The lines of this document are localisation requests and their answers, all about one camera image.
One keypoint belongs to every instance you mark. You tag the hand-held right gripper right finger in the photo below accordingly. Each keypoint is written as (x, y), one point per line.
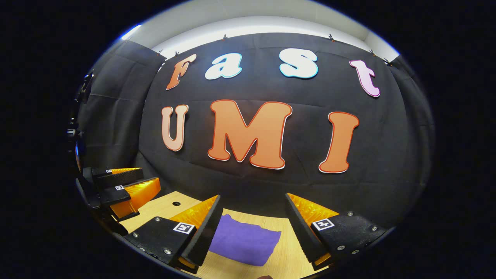
(302, 232)

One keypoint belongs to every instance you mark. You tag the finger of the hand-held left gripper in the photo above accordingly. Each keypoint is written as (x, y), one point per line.
(112, 195)
(116, 177)

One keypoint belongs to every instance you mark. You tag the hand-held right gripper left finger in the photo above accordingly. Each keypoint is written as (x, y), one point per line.
(207, 232)

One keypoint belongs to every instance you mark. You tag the purple garment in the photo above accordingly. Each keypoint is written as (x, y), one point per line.
(248, 240)

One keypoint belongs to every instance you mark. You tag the black backdrop cloth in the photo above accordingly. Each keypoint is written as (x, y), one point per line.
(271, 186)

